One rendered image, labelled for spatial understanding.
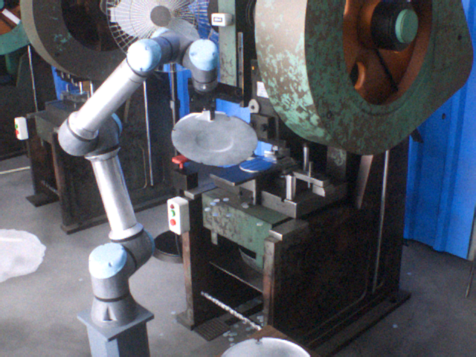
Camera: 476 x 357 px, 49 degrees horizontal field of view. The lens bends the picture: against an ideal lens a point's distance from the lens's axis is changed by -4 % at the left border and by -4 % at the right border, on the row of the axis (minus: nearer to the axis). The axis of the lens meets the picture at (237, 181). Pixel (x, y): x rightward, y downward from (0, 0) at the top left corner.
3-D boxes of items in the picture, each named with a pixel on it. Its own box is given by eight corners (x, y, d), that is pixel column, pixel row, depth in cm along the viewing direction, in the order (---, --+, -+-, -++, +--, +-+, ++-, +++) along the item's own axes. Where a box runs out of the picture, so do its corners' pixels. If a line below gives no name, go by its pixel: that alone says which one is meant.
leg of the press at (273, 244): (279, 394, 200) (284, 170, 167) (257, 379, 208) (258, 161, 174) (410, 298, 257) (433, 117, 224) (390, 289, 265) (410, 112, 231)
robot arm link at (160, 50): (35, 142, 154) (133, 28, 130) (59, 132, 164) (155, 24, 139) (59, 173, 155) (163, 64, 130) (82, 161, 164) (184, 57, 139)
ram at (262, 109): (270, 143, 196) (270, 60, 185) (242, 134, 206) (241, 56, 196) (302, 133, 207) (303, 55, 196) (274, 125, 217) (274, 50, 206)
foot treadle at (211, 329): (209, 350, 208) (208, 340, 206) (193, 338, 215) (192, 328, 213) (309, 292, 244) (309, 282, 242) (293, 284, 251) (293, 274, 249)
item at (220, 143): (162, 153, 191) (162, 152, 191) (239, 173, 198) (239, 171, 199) (184, 103, 168) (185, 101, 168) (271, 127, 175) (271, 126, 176)
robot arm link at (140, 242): (110, 278, 177) (60, 119, 162) (133, 257, 190) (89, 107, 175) (140, 279, 172) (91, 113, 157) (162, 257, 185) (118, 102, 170)
